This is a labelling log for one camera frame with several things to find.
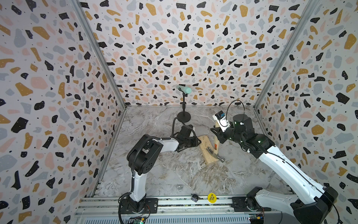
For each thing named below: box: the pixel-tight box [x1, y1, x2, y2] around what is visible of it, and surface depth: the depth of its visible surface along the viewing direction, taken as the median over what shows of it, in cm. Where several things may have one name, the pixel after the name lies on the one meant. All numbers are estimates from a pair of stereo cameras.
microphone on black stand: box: [176, 84, 193, 123], surface depth 115 cm
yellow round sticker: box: [207, 192, 217, 204], surface depth 78 cm
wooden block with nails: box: [198, 134, 218, 165], surface depth 92 cm
